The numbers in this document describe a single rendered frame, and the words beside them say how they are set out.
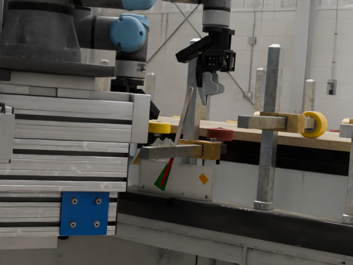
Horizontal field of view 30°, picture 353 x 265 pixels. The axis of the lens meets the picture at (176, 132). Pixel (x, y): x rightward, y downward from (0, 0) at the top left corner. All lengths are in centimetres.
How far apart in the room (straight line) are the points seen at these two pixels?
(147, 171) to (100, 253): 56
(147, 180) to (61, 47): 93
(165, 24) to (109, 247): 902
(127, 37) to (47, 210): 44
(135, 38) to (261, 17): 885
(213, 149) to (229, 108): 852
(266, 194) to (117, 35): 66
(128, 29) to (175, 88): 960
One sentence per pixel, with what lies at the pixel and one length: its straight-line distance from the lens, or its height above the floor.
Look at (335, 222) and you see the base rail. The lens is 177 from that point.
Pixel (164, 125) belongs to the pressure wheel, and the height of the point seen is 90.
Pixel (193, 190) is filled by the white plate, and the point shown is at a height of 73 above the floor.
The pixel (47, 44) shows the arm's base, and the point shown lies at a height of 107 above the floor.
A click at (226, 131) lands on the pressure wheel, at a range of 200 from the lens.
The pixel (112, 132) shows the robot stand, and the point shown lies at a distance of 119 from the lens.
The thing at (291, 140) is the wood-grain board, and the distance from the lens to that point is 203.
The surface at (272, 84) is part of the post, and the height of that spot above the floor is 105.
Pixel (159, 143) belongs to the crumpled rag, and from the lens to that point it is 175.
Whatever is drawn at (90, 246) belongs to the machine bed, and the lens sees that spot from 251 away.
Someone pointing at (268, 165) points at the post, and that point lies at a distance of 183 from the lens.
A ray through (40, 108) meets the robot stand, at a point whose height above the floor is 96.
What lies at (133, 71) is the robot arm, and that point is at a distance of 156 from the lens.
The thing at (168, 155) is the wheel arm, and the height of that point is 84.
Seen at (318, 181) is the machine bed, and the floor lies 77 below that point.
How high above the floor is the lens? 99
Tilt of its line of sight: 3 degrees down
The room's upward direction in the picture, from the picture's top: 4 degrees clockwise
